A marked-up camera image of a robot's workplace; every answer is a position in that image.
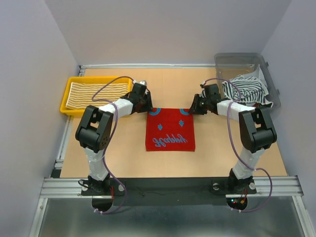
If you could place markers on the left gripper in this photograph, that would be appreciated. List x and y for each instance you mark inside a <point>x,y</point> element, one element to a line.
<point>148,106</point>

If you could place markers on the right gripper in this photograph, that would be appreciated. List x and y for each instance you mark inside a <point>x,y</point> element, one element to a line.
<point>194,108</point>

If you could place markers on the turquoise red patterned towel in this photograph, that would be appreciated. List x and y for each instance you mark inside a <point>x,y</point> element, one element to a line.
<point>169,129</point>

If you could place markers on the yellow striped towel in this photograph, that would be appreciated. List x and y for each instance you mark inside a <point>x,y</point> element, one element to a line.
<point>82,95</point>

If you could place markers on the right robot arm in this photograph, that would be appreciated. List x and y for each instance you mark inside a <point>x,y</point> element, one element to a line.
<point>256,128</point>

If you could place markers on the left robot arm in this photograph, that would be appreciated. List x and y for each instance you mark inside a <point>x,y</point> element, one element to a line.
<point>96,129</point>

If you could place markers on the yellow plastic tray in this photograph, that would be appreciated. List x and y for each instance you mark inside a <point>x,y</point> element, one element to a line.
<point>93,80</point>

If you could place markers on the grey plastic bin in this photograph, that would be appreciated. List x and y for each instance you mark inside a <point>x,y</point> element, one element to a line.
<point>231,65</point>

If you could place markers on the black white striped towel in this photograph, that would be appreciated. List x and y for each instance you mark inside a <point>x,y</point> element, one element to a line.
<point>246,83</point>

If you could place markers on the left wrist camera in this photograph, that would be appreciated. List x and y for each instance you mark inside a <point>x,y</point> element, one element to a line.
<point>142,82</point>

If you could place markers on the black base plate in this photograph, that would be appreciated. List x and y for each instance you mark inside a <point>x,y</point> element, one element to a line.
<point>165,191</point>

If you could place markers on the aluminium frame rail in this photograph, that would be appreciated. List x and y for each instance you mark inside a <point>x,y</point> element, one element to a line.
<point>283,186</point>

